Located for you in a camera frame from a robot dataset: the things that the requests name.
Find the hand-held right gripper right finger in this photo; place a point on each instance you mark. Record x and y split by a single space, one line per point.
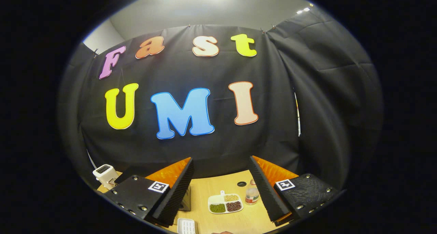
268 196

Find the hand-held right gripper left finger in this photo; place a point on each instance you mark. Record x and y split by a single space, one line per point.
174 196

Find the black electric oven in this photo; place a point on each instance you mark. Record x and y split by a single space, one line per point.
186 200

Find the small clear bottle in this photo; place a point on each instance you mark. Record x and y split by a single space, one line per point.
252 194

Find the white ribbed tray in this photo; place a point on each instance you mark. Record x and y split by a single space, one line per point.
186 226

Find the white divided plate with beans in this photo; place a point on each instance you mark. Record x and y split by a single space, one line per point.
225 204

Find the white toaster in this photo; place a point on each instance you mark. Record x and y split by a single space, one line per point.
104 174

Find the small ceiling light panel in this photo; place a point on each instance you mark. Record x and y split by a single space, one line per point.
303 10

